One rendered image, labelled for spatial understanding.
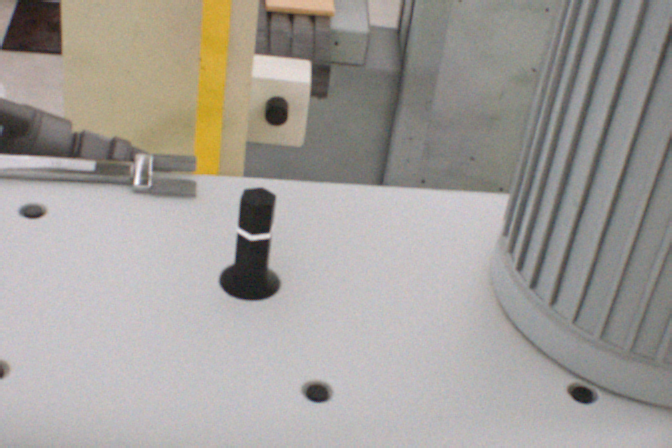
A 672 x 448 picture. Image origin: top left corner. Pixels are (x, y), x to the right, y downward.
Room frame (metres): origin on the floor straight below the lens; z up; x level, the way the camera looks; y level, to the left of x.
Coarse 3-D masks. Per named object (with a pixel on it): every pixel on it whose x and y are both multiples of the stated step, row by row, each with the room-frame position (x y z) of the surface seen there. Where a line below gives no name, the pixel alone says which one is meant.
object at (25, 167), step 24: (0, 168) 0.59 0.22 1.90; (24, 168) 0.59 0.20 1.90; (48, 168) 0.60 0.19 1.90; (72, 168) 0.60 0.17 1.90; (96, 168) 0.61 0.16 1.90; (120, 168) 0.61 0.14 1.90; (144, 168) 0.62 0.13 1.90; (168, 168) 0.63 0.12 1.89; (192, 168) 0.63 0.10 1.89; (144, 192) 0.60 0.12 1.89; (168, 192) 0.60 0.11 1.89; (192, 192) 0.60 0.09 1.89
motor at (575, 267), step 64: (576, 0) 0.54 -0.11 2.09; (640, 0) 0.50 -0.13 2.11; (576, 64) 0.53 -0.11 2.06; (640, 64) 0.50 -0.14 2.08; (576, 128) 0.51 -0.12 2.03; (640, 128) 0.49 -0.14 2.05; (512, 192) 0.56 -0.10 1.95; (576, 192) 0.50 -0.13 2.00; (640, 192) 0.48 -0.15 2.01; (512, 256) 0.54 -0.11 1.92; (576, 256) 0.50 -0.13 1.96; (640, 256) 0.48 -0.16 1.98; (512, 320) 0.52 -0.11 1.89; (576, 320) 0.49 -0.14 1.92; (640, 320) 0.47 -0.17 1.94; (640, 384) 0.46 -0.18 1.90
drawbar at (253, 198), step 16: (256, 192) 0.53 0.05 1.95; (240, 208) 0.52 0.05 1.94; (256, 208) 0.51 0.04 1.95; (272, 208) 0.52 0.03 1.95; (240, 224) 0.52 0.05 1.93; (256, 224) 0.51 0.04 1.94; (272, 224) 0.52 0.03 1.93; (240, 240) 0.52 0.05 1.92; (256, 240) 0.51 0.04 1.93; (240, 256) 0.52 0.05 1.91; (256, 256) 0.51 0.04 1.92; (240, 272) 0.51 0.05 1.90; (256, 272) 0.51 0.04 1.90; (240, 288) 0.51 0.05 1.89; (256, 288) 0.51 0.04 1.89
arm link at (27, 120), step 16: (0, 96) 1.23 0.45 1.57; (0, 112) 1.18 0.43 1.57; (16, 112) 1.19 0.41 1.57; (32, 112) 1.21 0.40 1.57; (0, 128) 1.20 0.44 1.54; (16, 128) 1.19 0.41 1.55; (32, 128) 1.21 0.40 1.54; (0, 144) 1.19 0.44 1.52; (16, 144) 1.19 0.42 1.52; (32, 144) 1.20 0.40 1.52
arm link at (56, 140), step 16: (48, 112) 1.26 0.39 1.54; (48, 128) 1.22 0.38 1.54; (64, 128) 1.24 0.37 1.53; (48, 144) 1.21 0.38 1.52; (64, 144) 1.22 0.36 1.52; (80, 144) 1.23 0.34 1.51; (96, 144) 1.24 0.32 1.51; (112, 144) 1.25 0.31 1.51; (128, 144) 1.25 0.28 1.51; (112, 160) 1.22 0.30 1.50; (128, 160) 1.23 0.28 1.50
